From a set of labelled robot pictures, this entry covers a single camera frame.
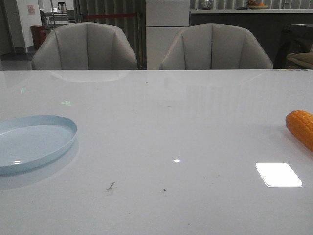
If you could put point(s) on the light blue round plate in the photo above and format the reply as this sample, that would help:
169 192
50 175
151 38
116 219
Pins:
30 142

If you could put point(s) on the orange plastic corn cob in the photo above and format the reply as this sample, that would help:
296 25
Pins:
300 124

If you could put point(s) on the right beige upholstered chair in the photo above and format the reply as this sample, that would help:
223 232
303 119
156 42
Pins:
215 46

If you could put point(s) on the beige upholstered chair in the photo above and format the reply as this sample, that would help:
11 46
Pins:
85 46
215 46

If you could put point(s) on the white cabinet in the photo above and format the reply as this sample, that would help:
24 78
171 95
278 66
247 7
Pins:
164 18

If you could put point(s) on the left beige upholstered chair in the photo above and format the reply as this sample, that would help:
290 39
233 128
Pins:
85 46

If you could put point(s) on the red barrier belt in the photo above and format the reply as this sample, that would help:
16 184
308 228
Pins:
109 16

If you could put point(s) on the grey counter with white top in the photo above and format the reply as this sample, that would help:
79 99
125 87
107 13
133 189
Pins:
265 24

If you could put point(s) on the red trash bin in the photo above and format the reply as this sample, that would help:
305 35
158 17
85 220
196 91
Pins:
38 35

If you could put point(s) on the fruit bowl on counter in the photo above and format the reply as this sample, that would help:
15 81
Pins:
253 4

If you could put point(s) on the pink wall notice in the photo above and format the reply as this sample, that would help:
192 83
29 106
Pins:
31 9

